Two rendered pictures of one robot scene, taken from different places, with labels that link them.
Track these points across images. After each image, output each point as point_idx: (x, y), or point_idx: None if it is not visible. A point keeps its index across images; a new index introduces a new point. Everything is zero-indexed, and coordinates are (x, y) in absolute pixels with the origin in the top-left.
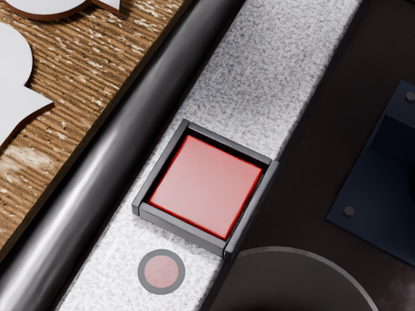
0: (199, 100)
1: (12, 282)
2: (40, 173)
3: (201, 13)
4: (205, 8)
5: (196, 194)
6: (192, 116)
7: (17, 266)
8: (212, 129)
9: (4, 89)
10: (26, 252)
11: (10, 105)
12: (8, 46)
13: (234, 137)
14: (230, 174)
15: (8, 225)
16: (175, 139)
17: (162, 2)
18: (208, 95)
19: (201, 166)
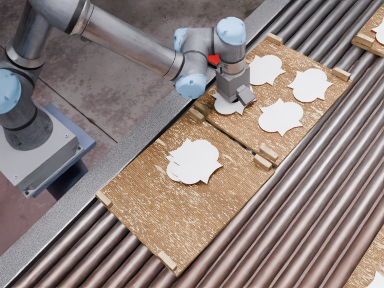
0: (212, 75)
1: (252, 47)
2: (246, 58)
3: (207, 91)
4: (206, 92)
5: (217, 55)
6: (214, 72)
7: (251, 50)
8: (211, 69)
9: (251, 70)
10: (250, 51)
11: (250, 67)
12: (250, 78)
13: (207, 67)
14: (210, 57)
15: (252, 51)
16: (219, 63)
17: (215, 88)
18: (210, 75)
19: (215, 59)
